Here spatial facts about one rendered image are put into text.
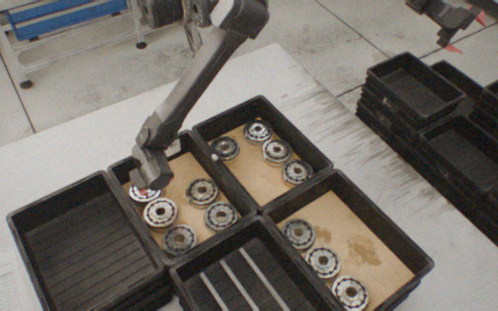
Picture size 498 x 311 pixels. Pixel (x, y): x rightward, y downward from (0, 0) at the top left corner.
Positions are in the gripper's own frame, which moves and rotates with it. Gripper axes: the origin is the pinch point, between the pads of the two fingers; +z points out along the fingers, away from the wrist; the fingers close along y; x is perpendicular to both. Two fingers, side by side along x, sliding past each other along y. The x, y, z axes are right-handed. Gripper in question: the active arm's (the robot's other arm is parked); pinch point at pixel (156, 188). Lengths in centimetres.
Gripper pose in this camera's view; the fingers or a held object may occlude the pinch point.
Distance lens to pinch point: 128.5
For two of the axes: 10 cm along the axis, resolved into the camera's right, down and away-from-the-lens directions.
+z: 0.0, 5.6, 8.3
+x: -5.5, -6.9, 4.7
